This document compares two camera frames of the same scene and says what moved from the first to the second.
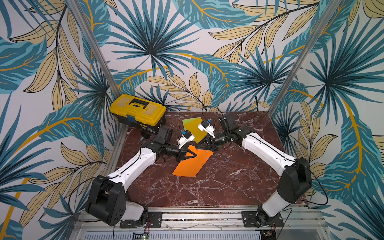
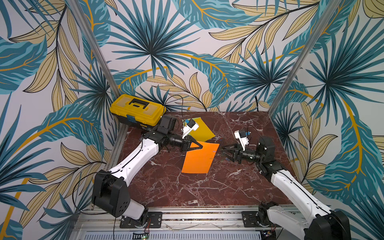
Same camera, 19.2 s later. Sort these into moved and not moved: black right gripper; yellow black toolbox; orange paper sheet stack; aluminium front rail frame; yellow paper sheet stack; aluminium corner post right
Moved: orange paper sheet stack; black right gripper
Not moved: yellow paper sheet stack; aluminium front rail frame; aluminium corner post right; yellow black toolbox
